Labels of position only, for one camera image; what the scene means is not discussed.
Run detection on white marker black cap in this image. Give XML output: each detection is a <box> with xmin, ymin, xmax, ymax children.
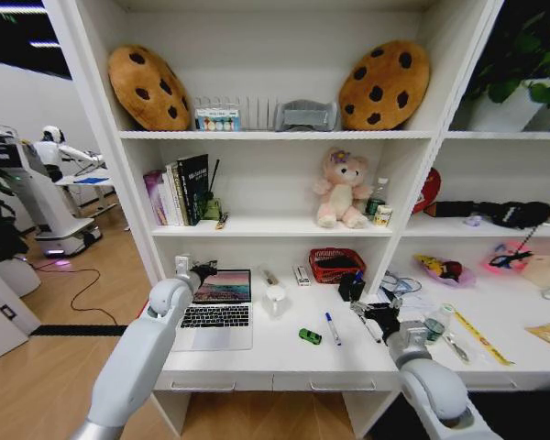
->
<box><xmin>356</xmin><ymin>309</ymin><xmax>383</xmax><ymax>344</ymax></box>

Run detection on blue white face mask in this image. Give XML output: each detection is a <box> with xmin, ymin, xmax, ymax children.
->
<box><xmin>379</xmin><ymin>270</ymin><xmax>424</xmax><ymax>304</ymax></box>

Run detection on white paper sheet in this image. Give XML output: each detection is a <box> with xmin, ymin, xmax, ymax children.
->
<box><xmin>379</xmin><ymin>292</ymin><xmax>435</xmax><ymax>322</ymax></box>

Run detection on black pen cup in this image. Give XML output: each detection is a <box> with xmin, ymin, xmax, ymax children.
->
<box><xmin>337</xmin><ymin>269</ymin><xmax>367</xmax><ymax>303</ymax></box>

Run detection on white marker blue cap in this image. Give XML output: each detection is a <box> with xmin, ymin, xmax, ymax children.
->
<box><xmin>324</xmin><ymin>312</ymin><xmax>343</xmax><ymax>347</ymax></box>

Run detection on clear water bottle green cap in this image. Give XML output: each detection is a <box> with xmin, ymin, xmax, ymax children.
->
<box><xmin>422</xmin><ymin>303</ymin><xmax>455</xmax><ymax>346</ymax></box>

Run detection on silver laptop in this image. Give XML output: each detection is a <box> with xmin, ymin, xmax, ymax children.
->
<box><xmin>172</xmin><ymin>268</ymin><xmax>254</xmax><ymax>353</ymax></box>

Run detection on red mesh basket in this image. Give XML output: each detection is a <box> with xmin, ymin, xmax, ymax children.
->
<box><xmin>308</xmin><ymin>247</ymin><xmax>368</xmax><ymax>285</ymax></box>

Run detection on yellow toy bouquet purple wrap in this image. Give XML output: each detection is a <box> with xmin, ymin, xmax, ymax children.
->
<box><xmin>413</xmin><ymin>254</ymin><xmax>478</xmax><ymax>289</ymax></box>

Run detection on green pen holder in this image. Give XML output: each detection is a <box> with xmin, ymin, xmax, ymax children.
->
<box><xmin>200</xmin><ymin>195</ymin><xmax>225</xmax><ymax>222</ymax></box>

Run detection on small white box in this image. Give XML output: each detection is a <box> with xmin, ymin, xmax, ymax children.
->
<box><xmin>292</xmin><ymin>264</ymin><xmax>313</xmax><ymax>289</ymax></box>

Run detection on tan spine book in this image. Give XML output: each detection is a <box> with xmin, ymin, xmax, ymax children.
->
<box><xmin>170</xmin><ymin>160</ymin><xmax>190</xmax><ymax>226</ymax></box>

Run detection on white book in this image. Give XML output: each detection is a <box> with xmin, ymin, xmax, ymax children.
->
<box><xmin>160</xmin><ymin>162</ymin><xmax>181</xmax><ymax>226</ymax></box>

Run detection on black book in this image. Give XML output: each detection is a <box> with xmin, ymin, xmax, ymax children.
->
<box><xmin>177</xmin><ymin>153</ymin><xmax>210</xmax><ymax>226</ymax></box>

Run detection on purple pink book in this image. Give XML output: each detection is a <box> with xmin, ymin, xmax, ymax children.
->
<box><xmin>142</xmin><ymin>170</ymin><xmax>170</xmax><ymax>226</ymax></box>

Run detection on yellow ruler strip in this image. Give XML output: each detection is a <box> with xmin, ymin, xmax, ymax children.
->
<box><xmin>442</xmin><ymin>302</ymin><xmax>517</xmax><ymax>367</ymax></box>

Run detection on black stick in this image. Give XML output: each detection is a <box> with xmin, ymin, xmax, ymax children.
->
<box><xmin>204</xmin><ymin>159</ymin><xmax>221</xmax><ymax>203</ymax></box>

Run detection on green label water bottle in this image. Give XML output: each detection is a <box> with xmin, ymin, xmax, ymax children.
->
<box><xmin>365</xmin><ymin>176</ymin><xmax>390</xmax><ymax>222</ymax></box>

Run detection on black rectangular box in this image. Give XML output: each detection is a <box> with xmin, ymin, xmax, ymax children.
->
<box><xmin>423</xmin><ymin>200</ymin><xmax>487</xmax><ymax>219</ymax></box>

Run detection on red plush cap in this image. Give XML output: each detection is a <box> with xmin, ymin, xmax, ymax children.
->
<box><xmin>411</xmin><ymin>167</ymin><xmax>443</xmax><ymax>215</ymax></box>

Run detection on pink plush toy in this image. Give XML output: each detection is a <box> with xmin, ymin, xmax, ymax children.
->
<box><xmin>313</xmin><ymin>147</ymin><xmax>376</xmax><ymax>230</ymax></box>

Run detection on black scissors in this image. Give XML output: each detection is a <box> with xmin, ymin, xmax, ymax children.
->
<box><xmin>488</xmin><ymin>250</ymin><xmax>533</xmax><ymax>270</ymax></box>

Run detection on pink tray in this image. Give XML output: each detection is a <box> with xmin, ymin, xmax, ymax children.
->
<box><xmin>480</xmin><ymin>240</ymin><xmax>540</xmax><ymax>276</ymax></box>

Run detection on black floor strip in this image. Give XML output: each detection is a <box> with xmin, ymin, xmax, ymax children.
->
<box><xmin>29</xmin><ymin>324</ymin><xmax>130</xmax><ymax>338</ymax></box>

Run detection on white shelf desk unit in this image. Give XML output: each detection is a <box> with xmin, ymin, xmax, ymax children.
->
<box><xmin>43</xmin><ymin>0</ymin><xmax>550</xmax><ymax>440</ymax></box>

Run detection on white standing desk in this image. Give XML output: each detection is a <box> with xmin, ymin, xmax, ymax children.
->
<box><xmin>54</xmin><ymin>160</ymin><xmax>120</xmax><ymax>222</ymax></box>

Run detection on small colourful printed box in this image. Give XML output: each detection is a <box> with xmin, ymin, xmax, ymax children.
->
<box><xmin>195</xmin><ymin>108</ymin><xmax>242</xmax><ymax>132</ymax></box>

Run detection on white file divider rack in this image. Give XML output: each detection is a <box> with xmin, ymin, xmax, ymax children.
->
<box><xmin>193</xmin><ymin>94</ymin><xmax>279</xmax><ymax>132</ymax></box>

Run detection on white round floor pot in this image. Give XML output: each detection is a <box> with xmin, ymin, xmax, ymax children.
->
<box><xmin>0</xmin><ymin>256</ymin><xmax>43</xmax><ymax>300</ymax></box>

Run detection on grey mesh desk tray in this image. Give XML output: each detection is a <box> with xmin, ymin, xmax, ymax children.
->
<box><xmin>273</xmin><ymin>99</ymin><xmax>341</xmax><ymax>132</ymax></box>

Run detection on white wheeled robot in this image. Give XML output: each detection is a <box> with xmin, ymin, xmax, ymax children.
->
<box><xmin>0</xmin><ymin>122</ymin><xmax>104</xmax><ymax>259</ymax></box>

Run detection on white humanoid robot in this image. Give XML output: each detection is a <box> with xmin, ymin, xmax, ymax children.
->
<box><xmin>27</xmin><ymin>125</ymin><xmax>107</xmax><ymax>182</ymax></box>

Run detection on brown cookie plush pillow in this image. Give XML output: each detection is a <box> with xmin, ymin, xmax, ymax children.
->
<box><xmin>337</xmin><ymin>39</ymin><xmax>432</xmax><ymax>132</ymax></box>
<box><xmin>107</xmin><ymin>44</ymin><xmax>193</xmax><ymax>132</ymax></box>

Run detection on white plant pot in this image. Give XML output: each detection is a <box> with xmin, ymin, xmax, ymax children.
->
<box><xmin>448</xmin><ymin>77</ymin><xmax>550</xmax><ymax>134</ymax></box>

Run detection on green potted plant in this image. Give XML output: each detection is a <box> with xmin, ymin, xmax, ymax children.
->
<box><xmin>467</xmin><ymin>8</ymin><xmax>550</xmax><ymax>109</ymax></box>

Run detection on silver drawer handle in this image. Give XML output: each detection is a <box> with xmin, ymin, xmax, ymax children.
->
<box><xmin>308</xmin><ymin>378</ymin><xmax>377</xmax><ymax>391</ymax></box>
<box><xmin>170</xmin><ymin>379</ymin><xmax>237</xmax><ymax>391</ymax></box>
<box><xmin>457</xmin><ymin>376</ymin><xmax>523</xmax><ymax>391</ymax></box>

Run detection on black floor cable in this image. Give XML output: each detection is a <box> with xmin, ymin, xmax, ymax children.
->
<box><xmin>27</xmin><ymin>258</ymin><xmax>130</xmax><ymax>327</ymax></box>

